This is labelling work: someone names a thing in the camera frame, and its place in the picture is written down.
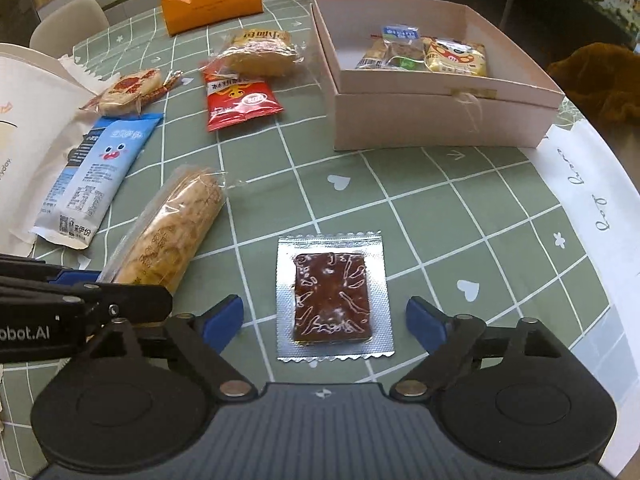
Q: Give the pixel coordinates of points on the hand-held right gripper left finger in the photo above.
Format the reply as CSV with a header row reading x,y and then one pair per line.
x,y
225,317

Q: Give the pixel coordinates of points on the green checked tablecloth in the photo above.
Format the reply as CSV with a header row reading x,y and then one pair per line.
x,y
450,210

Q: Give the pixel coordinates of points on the orange tissue box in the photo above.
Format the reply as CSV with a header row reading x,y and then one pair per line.
x,y
212,5

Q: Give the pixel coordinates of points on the round bread clear packet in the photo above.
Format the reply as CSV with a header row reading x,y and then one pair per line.
x,y
260,55

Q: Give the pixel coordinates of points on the chocolate brownie silver packet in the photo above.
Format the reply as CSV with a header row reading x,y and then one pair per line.
x,y
332,295

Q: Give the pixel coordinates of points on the peanut bar clear packet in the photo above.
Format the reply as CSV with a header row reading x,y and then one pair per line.
x,y
400,47

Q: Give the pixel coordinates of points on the nut brittle clear packet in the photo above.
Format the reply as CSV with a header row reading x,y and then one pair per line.
x,y
372,55

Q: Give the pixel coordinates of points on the cream printed paper bag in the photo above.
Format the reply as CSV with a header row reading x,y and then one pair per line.
x,y
25,135

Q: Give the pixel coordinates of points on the brown cloth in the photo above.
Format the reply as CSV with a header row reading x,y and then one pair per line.
x,y
600,85

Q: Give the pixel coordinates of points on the blue and white snack packet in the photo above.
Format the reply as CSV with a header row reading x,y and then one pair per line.
x,y
97,175

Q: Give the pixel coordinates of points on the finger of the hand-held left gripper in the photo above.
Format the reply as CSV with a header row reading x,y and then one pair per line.
x,y
140,300
75,276

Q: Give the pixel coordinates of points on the red-topped round cake packet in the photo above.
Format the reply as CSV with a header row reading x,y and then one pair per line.
x,y
130,87

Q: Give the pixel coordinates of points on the cream chair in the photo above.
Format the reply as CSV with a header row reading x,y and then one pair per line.
x,y
70,25

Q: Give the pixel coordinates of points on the yellow snack packet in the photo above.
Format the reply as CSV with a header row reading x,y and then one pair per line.
x,y
457,57

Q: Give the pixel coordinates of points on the red snack packet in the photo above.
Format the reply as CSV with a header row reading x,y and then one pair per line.
x,y
240,100

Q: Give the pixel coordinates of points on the pink cardboard box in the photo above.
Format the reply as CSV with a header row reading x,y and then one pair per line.
x,y
435,115

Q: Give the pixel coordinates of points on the long biscuit clear packet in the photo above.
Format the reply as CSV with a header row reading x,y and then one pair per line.
x,y
165,230

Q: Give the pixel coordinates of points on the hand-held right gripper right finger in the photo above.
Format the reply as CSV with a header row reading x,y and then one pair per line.
x,y
425,322

